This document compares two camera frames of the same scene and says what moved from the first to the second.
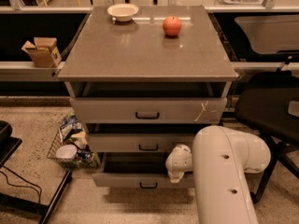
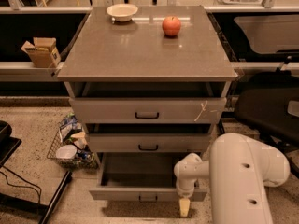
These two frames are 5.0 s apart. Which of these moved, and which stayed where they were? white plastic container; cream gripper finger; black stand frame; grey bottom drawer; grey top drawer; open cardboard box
Moved: cream gripper finger; grey bottom drawer
Stayed: white plastic container; grey top drawer; open cardboard box; black stand frame
